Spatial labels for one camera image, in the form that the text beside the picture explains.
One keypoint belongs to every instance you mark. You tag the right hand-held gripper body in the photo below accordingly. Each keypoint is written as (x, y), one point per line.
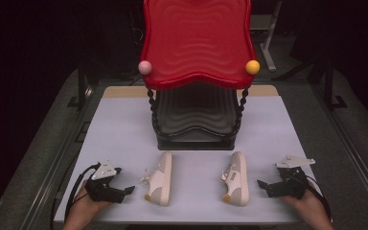
(292, 187)

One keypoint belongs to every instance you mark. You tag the white metal stand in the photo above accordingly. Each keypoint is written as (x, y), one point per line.
(268, 38)

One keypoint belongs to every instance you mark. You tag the tan board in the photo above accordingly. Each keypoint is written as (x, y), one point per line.
(124, 92)

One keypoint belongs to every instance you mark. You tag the white sneaker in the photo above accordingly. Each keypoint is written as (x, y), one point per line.
(239, 182)
(161, 185)

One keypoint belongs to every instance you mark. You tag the metal frame rail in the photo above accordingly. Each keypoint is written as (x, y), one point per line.
(354, 156)
(49, 185)

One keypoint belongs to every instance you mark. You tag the person's right hand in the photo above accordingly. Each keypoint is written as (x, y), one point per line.
(310, 207)

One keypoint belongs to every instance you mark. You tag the white table sheet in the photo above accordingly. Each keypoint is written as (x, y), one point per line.
(124, 127)

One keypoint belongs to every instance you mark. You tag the black metal stand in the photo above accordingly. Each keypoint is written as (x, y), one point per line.
(81, 86)
(329, 86)

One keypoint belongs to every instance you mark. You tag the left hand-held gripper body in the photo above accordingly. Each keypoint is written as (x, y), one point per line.
(103, 188)

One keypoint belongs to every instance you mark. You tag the person's left hand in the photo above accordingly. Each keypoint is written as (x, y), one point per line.
(83, 207)

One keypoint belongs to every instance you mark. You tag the red and black shoe rack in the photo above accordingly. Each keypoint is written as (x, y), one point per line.
(198, 48)

